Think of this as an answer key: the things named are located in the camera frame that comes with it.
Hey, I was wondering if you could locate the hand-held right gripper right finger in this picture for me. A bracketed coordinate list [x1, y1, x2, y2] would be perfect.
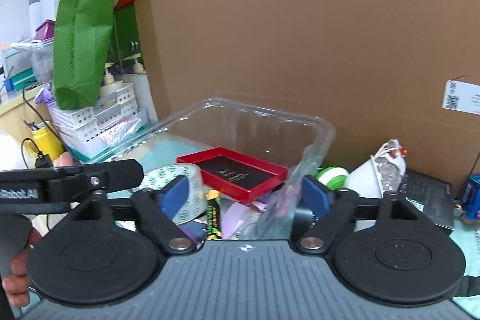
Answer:
[294, 174, 422, 255]

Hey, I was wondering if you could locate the pink paper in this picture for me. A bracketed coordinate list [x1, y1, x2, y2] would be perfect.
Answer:
[221, 202, 271, 240]

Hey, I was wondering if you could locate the yellow cup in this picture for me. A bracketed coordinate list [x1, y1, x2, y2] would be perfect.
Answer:
[31, 121, 65, 161]

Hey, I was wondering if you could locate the large cardboard box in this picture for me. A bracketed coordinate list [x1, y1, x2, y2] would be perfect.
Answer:
[135, 0, 480, 189]

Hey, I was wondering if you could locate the red box lid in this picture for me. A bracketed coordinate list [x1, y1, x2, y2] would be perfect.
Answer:
[176, 147, 289, 205]

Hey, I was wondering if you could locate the green fabric bag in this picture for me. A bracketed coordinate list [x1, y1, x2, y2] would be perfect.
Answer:
[52, 0, 121, 110]

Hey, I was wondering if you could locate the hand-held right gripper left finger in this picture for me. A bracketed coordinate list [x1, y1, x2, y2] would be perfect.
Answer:
[65, 175, 199, 257]

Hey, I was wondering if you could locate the green patterned tape roll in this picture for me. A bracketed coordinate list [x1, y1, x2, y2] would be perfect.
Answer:
[139, 163, 206, 225]

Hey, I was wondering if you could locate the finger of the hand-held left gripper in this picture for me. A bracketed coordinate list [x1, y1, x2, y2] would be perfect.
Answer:
[292, 205, 381, 232]

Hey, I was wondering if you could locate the teal cloth mat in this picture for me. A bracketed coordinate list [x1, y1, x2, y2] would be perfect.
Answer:
[448, 219, 480, 309]

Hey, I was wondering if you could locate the white ribbed bowl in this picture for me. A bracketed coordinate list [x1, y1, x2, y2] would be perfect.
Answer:
[343, 154, 407, 199]

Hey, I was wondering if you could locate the grey drawstring pouch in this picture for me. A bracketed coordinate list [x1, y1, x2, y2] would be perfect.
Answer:
[373, 139, 407, 191]

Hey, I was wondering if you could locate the blue carton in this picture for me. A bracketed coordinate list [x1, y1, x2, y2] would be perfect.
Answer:
[460, 175, 480, 223]

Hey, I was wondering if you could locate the clear plastic container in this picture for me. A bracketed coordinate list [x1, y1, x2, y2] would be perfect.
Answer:
[80, 97, 336, 238]

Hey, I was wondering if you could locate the white shipping label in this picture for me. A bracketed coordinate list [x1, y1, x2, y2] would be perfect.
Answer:
[442, 79, 480, 114]

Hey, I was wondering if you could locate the clear plastic bag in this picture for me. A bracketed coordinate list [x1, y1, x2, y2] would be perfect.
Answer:
[101, 114, 151, 152]

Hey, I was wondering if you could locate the beige side table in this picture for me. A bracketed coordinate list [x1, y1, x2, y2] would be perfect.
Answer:
[0, 82, 53, 141]

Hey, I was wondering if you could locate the white perforated basket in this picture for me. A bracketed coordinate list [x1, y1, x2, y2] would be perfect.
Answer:
[49, 82, 149, 159]

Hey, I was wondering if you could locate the black cable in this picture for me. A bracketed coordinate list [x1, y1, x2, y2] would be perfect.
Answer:
[20, 82, 51, 171]

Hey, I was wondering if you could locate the green acrylic panel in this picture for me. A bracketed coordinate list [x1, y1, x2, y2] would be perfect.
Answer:
[112, 5, 145, 75]

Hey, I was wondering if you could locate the white thermos bottle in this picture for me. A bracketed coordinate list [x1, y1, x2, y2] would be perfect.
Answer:
[28, 0, 42, 30]

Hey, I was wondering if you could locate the green white jar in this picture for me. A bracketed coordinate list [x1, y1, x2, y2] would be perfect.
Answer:
[315, 166, 349, 189]

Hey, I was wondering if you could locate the purple small item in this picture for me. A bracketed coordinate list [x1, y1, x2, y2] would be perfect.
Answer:
[180, 220, 207, 242]

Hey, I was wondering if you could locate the black box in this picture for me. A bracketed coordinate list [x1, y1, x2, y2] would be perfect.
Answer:
[397, 170, 456, 231]

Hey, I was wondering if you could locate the cream pump bottle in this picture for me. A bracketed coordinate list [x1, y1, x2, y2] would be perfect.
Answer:
[99, 62, 122, 99]
[125, 53, 148, 75]

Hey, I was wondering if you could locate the person's left hand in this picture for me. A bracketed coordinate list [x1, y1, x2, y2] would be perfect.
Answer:
[0, 226, 44, 306]

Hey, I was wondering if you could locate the teal box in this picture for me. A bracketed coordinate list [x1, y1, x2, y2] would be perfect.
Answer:
[9, 67, 36, 92]

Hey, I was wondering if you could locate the purple box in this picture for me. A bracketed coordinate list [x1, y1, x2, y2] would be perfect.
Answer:
[35, 19, 57, 41]

